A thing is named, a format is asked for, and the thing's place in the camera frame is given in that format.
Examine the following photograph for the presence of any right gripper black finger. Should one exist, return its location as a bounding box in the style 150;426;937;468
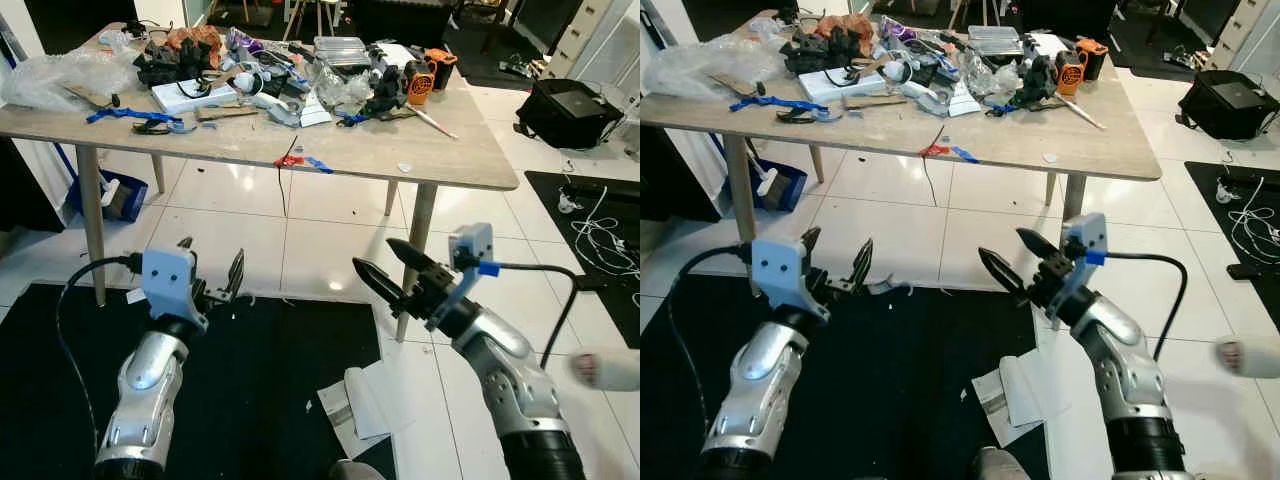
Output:
386;237;442;278
977;246;1034;296
352;257;410;308
1015;227;1069;267

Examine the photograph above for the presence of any large black floor rug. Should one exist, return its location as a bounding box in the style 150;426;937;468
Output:
640;274;1053;480
0;282;398;480

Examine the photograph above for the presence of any grey wooden table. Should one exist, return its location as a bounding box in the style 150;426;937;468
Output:
640;10;1163;331
0;22;521;343

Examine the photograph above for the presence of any flat wooden piece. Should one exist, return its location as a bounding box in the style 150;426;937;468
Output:
842;92;907;112
194;103;260;124

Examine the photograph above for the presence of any thin brush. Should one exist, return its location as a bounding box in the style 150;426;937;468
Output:
404;100;460;142
1054;91;1110;132

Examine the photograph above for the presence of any small black floor mat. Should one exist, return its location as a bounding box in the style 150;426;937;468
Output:
524;169;641;349
1184;160;1280;333

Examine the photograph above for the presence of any long blue tape strip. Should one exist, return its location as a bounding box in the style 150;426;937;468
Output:
84;104;183;127
727;94;831;114

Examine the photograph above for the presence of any flat white box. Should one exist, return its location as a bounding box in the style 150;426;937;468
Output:
797;67;888;104
149;77;242;114

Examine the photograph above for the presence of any white paper sheet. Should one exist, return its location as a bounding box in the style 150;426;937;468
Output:
289;94;334;129
939;84;984;120

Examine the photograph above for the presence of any black bundled item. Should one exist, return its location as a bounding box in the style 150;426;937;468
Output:
364;69;412;117
1011;57;1060;110

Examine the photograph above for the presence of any orange and black tool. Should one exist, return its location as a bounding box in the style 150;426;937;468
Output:
404;61;437;107
1054;49;1089;97

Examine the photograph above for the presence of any crumpled clear plastic wrap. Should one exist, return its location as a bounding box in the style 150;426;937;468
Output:
964;54;1027;105
314;64;377;117

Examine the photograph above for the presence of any brown cardboard piece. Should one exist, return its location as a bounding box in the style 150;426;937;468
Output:
59;82;122;110
707;72;767;99

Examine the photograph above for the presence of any black gloves pile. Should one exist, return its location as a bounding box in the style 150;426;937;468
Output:
133;38;218;92
779;28;873;81

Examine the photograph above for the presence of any white blurry object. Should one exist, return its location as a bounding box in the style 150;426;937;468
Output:
1214;334;1280;380
568;347;641;394

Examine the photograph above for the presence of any black cup with orange rim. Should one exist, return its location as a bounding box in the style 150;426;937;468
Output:
424;47;459;92
1075;37;1110;82

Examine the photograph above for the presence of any brown cloth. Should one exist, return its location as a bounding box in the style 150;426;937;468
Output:
814;13;878;47
164;24;224;57

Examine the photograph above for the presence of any clear plastic bag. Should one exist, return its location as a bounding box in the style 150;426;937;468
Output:
0;48;138;112
644;34;793;102

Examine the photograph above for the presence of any black bag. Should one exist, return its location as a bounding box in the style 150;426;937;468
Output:
514;77;627;152
1176;69;1280;142

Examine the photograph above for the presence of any clear plastic container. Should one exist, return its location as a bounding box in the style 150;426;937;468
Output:
312;35;372;70
966;25;1025;58

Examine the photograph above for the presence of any white drawer cabinet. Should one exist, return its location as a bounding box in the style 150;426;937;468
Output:
544;0;641;83
1194;0;1280;73

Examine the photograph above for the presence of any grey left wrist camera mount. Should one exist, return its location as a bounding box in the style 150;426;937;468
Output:
139;245;212;333
747;238;832;324

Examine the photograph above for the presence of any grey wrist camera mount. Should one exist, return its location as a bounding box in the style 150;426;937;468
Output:
446;222;497;303
1060;211;1111;293
139;245;212;333
747;238;832;324

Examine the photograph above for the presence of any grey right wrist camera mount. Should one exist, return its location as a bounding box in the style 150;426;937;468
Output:
446;222;497;303
1060;211;1111;293

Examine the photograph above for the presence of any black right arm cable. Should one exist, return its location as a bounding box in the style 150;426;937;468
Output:
1103;249;1190;363
492;261;582;371

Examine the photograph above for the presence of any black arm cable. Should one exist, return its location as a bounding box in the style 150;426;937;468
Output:
492;261;582;371
664;244;753;401
54;254;144;446
1103;249;1190;363

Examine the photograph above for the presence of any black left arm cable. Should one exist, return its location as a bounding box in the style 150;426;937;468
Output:
664;244;753;401
54;254;144;446

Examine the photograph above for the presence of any white cable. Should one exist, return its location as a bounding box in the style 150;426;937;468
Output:
1214;174;1280;269
558;184;641;283

